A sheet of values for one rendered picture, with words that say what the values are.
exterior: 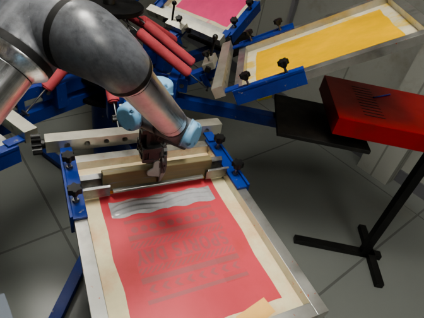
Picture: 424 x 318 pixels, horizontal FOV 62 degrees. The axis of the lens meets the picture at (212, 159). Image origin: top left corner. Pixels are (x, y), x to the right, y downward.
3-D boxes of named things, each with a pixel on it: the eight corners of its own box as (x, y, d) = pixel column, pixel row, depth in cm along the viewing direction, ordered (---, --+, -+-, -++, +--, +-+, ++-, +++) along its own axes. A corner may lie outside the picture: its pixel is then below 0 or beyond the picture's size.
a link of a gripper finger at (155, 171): (145, 183, 119) (144, 158, 115) (161, 180, 121) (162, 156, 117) (147, 187, 116) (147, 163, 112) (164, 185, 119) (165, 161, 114)
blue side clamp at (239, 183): (245, 197, 131) (250, 183, 127) (233, 200, 129) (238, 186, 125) (213, 149, 151) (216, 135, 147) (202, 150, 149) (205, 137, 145)
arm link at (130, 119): (149, 117, 87) (173, 100, 95) (112, 100, 90) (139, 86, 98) (147, 142, 92) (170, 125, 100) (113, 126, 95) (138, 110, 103)
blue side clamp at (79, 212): (88, 229, 108) (88, 214, 104) (71, 233, 106) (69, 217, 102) (76, 167, 129) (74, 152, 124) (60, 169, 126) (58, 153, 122)
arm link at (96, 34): (137, 2, 48) (209, 122, 95) (76, -19, 51) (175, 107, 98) (96, 74, 47) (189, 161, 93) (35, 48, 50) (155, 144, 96)
